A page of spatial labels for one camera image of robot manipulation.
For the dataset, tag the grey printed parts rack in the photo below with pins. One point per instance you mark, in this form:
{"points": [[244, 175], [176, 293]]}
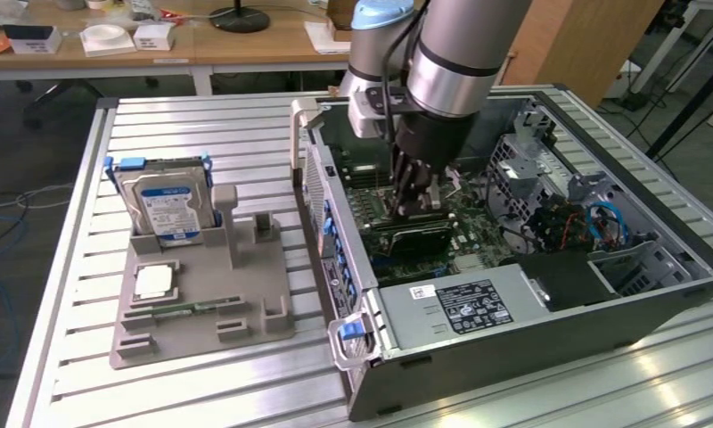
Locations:
{"points": [[214, 285]]}

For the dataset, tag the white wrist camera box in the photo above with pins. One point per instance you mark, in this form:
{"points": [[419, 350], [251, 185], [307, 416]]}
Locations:
{"points": [[366, 116]]}

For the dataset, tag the black round lamp base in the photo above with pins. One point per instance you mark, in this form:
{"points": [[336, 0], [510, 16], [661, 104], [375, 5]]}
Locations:
{"points": [[240, 20]]}

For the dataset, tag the wooden cabinet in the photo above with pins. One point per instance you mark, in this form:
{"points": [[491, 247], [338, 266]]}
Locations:
{"points": [[601, 44]]}

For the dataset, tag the hard disk in blue carrier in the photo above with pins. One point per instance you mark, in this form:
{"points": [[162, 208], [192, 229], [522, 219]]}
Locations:
{"points": [[167, 209]]}

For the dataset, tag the CPU socket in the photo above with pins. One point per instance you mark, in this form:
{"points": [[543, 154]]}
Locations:
{"points": [[387, 200]]}

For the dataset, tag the metal socket cover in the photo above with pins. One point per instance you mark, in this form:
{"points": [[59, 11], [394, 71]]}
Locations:
{"points": [[439, 194]]}

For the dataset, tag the white box with dark top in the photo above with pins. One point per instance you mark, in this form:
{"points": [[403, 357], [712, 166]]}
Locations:
{"points": [[32, 38]]}

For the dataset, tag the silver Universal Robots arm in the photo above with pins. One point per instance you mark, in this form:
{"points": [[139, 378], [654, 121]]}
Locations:
{"points": [[458, 58]]}

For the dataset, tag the brown cardboard box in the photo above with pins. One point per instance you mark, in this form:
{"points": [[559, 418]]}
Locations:
{"points": [[340, 15]]}

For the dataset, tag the wooden desk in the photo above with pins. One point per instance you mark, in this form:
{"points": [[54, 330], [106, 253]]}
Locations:
{"points": [[244, 44]]}

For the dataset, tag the black chair base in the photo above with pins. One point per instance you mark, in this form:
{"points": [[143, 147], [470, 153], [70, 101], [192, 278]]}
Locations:
{"points": [[54, 93]]}

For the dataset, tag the open black PC case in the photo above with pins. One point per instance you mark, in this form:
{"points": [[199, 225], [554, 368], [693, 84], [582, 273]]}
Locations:
{"points": [[571, 348]]}

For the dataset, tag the metal disk bay cage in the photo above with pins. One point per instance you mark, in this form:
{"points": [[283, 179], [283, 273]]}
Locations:
{"points": [[520, 171]]}

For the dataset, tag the white box with round insert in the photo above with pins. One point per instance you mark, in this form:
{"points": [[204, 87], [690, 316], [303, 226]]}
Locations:
{"points": [[107, 40]]}

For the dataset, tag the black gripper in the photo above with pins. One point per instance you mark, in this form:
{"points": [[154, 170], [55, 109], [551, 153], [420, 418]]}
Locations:
{"points": [[434, 138]]}

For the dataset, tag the white papers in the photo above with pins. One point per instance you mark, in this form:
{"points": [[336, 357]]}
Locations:
{"points": [[327, 42]]}

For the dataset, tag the green motherboard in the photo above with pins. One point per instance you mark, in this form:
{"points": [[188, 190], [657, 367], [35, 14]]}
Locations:
{"points": [[475, 232]]}

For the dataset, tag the silver CPU chip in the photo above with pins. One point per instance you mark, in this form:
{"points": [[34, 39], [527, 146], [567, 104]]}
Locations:
{"points": [[154, 283]]}

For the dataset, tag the small white labelled box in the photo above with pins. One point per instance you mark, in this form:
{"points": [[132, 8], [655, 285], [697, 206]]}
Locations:
{"points": [[154, 36]]}

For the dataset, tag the black installed RAM stick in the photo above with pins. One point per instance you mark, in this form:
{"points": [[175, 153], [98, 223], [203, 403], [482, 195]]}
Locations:
{"points": [[436, 221]]}

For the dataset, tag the green RAM stick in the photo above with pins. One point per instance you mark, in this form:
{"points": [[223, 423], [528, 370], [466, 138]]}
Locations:
{"points": [[184, 307]]}

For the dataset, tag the black Nvidia graphics card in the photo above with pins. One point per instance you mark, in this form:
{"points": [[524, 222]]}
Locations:
{"points": [[422, 243]]}

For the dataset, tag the grey power supply unit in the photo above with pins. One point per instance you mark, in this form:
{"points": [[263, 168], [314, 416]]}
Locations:
{"points": [[416, 312]]}

